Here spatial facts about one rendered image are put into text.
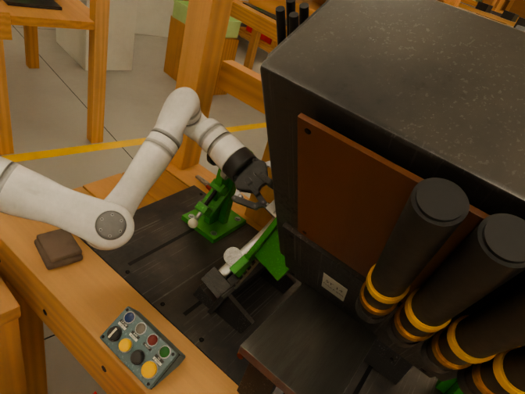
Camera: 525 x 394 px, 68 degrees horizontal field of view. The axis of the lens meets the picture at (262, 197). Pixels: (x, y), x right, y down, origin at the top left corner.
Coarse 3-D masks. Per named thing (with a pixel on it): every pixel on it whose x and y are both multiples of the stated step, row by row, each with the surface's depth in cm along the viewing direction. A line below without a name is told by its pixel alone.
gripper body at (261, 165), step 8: (240, 152) 82; (248, 152) 83; (232, 160) 82; (240, 160) 82; (248, 160) 82; (256, 160) 84; (224, 168) 84; (232, 168) 82; (240, 168) 82; (248, 168) 84; (256, 168) 84; (264, 168) 84; (232, 176) 83; (240, 176) 84; (248, 176) 84; (256, 176) 84; (240, 184) 83; (256, 184) 83; (264, 184) 84; (248, 192) 85
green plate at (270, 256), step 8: (272, 224) 72; (264, 232) 73; (272, 232) 73; (264, 240) 74; (272, 240) 75; (256, 248) 76; (264, 248) 76; (272, 248) 75; (248, 256) 78; (256, 256) 79; (264, 256) 77; (272, 256) 76; (280, 256) 75; (264, 264) 78; (272, 264) 77; (280, 264) 75; (272, 272) 77; (280, 272) 76
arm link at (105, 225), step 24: (24, 168) 70; (0, 192) 66; (24, 192) 68; (48, 192) 70; (72, 192) 72; (24, 216) 69; (48, 216) 69; (72, 216) 71; (96, 216) 72; (120, 216) 74; (96, 240) 72; (120, 240) 74
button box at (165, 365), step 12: (132, 312) 79; (120, 324) 78; (132, 324) 78; (120, 336) 77; (132, 336) 77; (144, 336) 77; (132, 348) 76; (144, 348) 76; (156, 348) 76; (144, 360) 75; (156, 360) 74; (168, 360) 74; (180, 360) 78; (132, 372) 74; (156, 372) 73; (168, 372) 76; (144, 384) 73; (156, 384) 74
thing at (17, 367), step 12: (12, 324) 87; (0, 336) 87; (12, 336) 89; (0, 348) 89; (12, 348) 92; (0, 360) 91; (12, 360) 94; (0, 372) 93; (12, 372) 96; (24, 372) 100; (0, 384) 95; (12, 384) 99; (24, 384) 102
